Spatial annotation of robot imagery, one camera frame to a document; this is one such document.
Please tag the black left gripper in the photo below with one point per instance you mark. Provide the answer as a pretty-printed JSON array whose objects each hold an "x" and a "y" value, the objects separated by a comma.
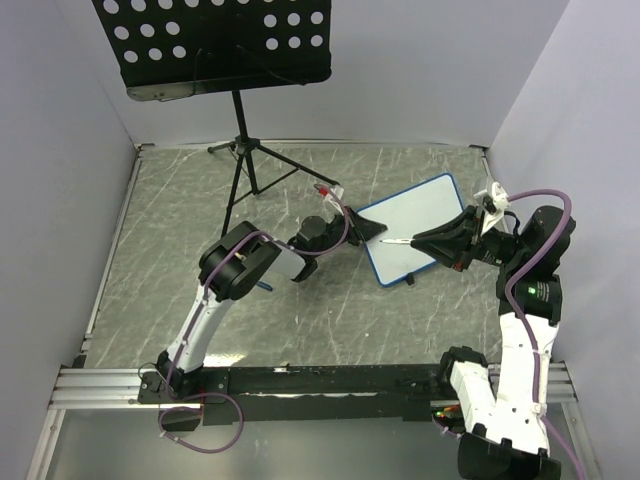
[{"x": 361, "y": 229}]

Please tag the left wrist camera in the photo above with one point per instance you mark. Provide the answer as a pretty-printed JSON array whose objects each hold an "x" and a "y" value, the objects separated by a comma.
[{"x": 332, "y": 195}]

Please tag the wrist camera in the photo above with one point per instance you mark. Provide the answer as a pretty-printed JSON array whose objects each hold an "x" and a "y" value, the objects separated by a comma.
[
  {"x": 493, "y": 200},
  {"x": 332, "y": 195}
]

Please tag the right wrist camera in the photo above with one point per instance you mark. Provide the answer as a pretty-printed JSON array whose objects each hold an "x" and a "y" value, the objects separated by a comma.
[{"x": 493, "y": 200}]

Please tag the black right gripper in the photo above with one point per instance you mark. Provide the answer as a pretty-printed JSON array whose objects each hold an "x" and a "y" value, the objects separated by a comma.
[{"x": 459, "y": 253}]

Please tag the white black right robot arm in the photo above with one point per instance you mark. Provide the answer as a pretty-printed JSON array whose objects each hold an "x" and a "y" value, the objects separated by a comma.
[{"x": 504, "y": 435}]

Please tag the blue framed whiteboard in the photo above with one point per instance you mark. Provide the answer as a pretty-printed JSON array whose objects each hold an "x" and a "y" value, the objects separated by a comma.
[{"x": 419, "y": 208}]

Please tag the white blue whiteboard marker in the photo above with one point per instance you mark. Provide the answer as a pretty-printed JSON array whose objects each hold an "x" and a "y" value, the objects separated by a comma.
[{"x": 396, "y": 241}]

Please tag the blue marker cap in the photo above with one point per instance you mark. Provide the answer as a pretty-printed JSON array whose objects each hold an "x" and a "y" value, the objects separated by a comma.
[{"x": 266, "y": 286}]

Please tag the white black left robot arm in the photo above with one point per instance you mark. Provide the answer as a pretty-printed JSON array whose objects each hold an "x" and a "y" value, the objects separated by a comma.
[{"x": 234, "y": 265}]

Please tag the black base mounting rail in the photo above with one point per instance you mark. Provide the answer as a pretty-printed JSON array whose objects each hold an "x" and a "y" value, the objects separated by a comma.
[{"x": 410, "y": 392}]

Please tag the black music stand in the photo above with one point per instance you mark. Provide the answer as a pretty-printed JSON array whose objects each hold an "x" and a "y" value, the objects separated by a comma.
[{"x": 171, "y": 50}]

